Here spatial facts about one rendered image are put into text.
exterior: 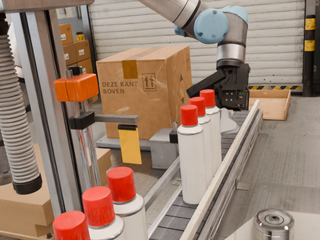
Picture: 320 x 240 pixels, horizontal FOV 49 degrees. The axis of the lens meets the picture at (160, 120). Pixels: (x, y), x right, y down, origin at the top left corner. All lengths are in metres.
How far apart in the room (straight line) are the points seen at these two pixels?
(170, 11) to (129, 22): 4.49
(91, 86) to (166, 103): 0.64
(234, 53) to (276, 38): 3.87
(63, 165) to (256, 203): 0.40
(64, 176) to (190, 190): 0.27
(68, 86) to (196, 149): 0.31
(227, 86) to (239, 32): 0.15
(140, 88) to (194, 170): 0.49
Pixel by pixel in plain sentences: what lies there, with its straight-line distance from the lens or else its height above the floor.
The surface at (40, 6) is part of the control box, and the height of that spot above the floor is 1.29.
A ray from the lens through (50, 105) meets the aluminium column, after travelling 0.54.
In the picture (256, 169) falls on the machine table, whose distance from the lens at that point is 1.00.
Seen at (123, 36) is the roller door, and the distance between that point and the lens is 5.35.
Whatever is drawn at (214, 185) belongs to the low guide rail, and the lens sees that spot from 0.75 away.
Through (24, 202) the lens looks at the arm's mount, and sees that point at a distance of 0.78.
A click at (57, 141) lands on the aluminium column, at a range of 0.55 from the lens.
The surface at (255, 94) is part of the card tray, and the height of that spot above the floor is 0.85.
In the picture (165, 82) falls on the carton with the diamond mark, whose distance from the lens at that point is 1.10.
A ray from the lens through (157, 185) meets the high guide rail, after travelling 0.66.
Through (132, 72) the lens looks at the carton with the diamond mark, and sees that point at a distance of 1.14.
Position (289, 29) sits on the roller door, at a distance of 4.78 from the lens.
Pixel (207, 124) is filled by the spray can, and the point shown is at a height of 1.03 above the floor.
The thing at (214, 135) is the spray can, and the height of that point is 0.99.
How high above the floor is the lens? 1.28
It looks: 18 degrees down
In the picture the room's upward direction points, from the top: 6 degrees counter-clockwise
